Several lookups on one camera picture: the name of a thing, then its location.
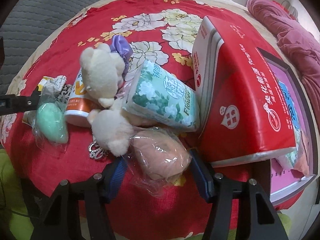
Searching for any white floral scrunchie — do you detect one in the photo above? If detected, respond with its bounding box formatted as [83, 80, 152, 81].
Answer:
[22, 74, 68, 128]

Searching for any mint green sponge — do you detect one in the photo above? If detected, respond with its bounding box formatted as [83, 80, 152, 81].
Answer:
[33, 102, 69, 155]

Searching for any white yellow packet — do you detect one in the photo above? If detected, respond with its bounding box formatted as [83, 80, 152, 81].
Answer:
[37, 76, 54, 92]

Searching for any leopard print scrunchie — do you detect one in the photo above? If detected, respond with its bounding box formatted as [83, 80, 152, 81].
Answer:
[57, 84, 73, 104]

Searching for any pink cloth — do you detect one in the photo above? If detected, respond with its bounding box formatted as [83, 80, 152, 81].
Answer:
[293, 130, 310, 177]

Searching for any cream plush bear purple dress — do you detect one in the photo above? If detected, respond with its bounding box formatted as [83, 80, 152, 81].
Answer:
[79, 35, 133, 108]

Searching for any cream plush bear pink dress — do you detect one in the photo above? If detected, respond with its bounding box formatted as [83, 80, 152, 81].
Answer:
[87, 100, 156, 160]

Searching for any peach sponge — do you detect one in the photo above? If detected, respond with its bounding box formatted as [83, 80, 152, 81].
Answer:
[123, 127, 192, 198]

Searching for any green floral tissue pack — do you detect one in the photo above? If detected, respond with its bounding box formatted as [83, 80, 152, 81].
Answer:
[123, 60, 200, 132]

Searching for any grey tray with pink book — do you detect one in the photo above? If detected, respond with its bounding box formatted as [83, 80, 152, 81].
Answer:
[259, 48, 318, 206]

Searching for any white orange supplement bottle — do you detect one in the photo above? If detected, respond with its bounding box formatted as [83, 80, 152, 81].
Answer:
[64, 69, 101, 127]

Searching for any red tissue box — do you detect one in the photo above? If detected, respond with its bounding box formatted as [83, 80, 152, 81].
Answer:
[192, 16, 295, 167]

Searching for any grey quilted headboard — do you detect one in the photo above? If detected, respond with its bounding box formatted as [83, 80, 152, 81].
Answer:
[1, 0, 99, 94]

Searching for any red floral blanket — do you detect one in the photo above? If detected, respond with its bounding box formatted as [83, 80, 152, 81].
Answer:
[0, 0, 306, 233]

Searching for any pink quilted comforter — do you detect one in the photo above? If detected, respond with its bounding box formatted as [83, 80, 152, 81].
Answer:
[247, 0, 320, 125]

